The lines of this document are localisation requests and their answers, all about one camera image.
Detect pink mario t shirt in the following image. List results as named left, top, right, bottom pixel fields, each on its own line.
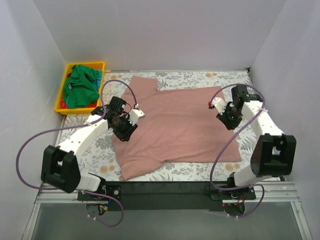
left=112, top=76, right=241, bottom=181

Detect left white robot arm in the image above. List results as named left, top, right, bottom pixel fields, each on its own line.
left=41, top=96, right=145, bottom=200

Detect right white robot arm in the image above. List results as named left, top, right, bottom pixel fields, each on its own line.
left=208, top=84, right=297, bottom=199

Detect floral table mat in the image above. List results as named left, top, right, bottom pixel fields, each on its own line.
left=51, top=70, right=286, bottom=182

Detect blue t shirt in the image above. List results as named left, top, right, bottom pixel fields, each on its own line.
left=92, top=70, right=104, bottom=92

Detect green t shirt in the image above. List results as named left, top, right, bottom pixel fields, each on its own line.
left=63, top=64, right=100, bottom=109

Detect red t shirt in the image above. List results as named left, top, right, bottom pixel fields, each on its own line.
left=59, top=97, right=69, bottom=109

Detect yellow plastic bin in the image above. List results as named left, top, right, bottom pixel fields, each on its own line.
left=54, top=61, right=106, bottom=115

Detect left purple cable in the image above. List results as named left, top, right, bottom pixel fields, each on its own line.
left=15, top=79, right=140, bottom=227

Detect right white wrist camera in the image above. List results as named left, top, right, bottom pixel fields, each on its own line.
left=208, top=97, right=227, bottom=115

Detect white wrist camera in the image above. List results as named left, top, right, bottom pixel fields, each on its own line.
left=129, top=108, right=145, bottom=126
left=208, top=97, right=227, bottom=115

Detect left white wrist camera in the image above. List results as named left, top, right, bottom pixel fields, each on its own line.
left=129, top=108, right=145, bottom=126

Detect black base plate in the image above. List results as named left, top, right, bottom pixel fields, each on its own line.
left=77, top=180, right=256, bottom=212

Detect aluminium frame rail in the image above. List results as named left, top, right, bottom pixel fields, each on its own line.
left=35, top=181, right=300, bottom=204

